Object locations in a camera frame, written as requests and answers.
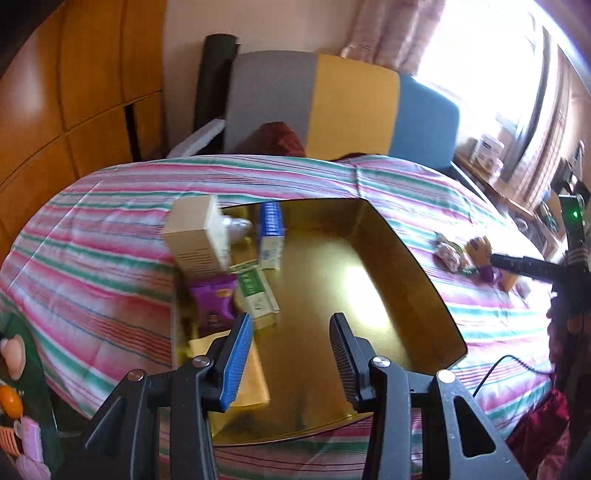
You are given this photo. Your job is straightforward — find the maroon bag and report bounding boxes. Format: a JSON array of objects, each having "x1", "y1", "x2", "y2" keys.
[{"x1": 259, "y1": 121, "x2": 306, "y2": 158}]

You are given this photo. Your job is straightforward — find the beige box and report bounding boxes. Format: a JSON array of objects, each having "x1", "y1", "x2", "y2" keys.
[{"x1": 163, "y1": 195, "x2": 232, "y2": 280}]

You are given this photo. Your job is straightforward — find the pink plastic toy set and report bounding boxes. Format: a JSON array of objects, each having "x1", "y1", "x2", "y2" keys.
[{"x1": 14, "y1": 415, "x2": 51, "y2": 480}]

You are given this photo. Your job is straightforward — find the gold tin box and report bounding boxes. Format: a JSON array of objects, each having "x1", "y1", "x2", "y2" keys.
[{"x1": 173, "y1": 198, "x2": 468, "y2": 446}]

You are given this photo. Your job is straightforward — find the black rolled mat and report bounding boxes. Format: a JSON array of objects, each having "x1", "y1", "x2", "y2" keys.
[{"x1": 194, "y1": 33, "x2": 241, "y2": 134}]

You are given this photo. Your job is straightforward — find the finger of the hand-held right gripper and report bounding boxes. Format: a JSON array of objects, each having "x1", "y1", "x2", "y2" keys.
[{"x1": 490, "y1": 252, "x2": 561, "y2": 281}]

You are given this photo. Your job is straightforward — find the wooden wardrobe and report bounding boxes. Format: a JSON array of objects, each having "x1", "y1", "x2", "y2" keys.
[{"x1": 0, "y1": 0, "x2": 169, "y2": 250}]

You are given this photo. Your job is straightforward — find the patterned beige curtain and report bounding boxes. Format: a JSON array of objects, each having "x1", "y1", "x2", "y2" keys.
[{"x1": 342, "y1": 0, "x2": 446, "y2": 75}]

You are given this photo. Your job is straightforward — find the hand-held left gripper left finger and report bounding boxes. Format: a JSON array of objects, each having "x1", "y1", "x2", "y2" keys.
[{"x1": 85, "y1": 313, "x2": 254, "y2": 480}]

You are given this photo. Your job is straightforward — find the small orange toy figure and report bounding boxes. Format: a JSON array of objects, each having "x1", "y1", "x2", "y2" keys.
[{"x1": 464, "y1": 236, "x2": 492, "y2": 266}]

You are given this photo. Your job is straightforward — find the black cable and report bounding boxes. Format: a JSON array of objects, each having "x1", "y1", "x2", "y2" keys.
[{"x1": 472, "y1": 354, "x2": 552, "y2": 398}]

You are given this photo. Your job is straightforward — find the orange plastic toy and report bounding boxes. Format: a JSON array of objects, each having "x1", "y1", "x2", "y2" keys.
[{"x1": 0, "y1": 385, "x2": 24, "y2": 418}]

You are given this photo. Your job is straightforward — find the silver foil wrapper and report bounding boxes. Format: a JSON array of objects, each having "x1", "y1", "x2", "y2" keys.
[{"x1": 222, "y1": 217, "x2": 254, "y2": 243}]

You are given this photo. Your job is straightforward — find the wooden side table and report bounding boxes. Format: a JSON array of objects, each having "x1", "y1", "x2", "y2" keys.
[{"x1": 455, "y1": 150, "x2": 555, "y2": 241}]

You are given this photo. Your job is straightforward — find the green white box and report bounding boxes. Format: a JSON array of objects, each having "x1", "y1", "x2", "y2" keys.
[{"x1": 229, "y1": 261, "x2": 281, "y2": 329}]

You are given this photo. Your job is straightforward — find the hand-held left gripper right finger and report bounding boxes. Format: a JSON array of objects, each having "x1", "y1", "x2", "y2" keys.
[{"x1": 329, "y1": 313, "x2": 527, "y2": 480}]

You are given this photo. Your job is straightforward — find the window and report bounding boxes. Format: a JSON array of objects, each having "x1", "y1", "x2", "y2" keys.
[{"x1": 416, "y1": 0, "x2": 550, "y2": 153}]

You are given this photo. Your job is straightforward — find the white carton box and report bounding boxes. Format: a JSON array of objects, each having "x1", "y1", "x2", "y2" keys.
[{"x1": 471, "y1": 134, "x2": 505, "y2": 168}]

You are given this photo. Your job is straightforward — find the grey yellow blue sofa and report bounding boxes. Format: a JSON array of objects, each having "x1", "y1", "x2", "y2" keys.
[{"x1": 166, "y1": 50, "x2": 462, "y2": 171}]

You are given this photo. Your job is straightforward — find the brown striped curtain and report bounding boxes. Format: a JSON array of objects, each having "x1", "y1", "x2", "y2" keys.
[{"x1": 512, "y1": 46, "x2": 587, "y2": 208}]

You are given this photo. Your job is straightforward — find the blue white box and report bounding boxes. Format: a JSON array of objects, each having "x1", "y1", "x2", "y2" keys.
[{"x1": 259, "y1": 202, "x2": 284, "y2": 271}]

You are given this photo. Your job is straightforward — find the person's red clothing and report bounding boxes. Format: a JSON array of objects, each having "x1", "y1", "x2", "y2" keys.
[{"x1": 505, "y1": 390, "x2": 573, "y2": 480}]

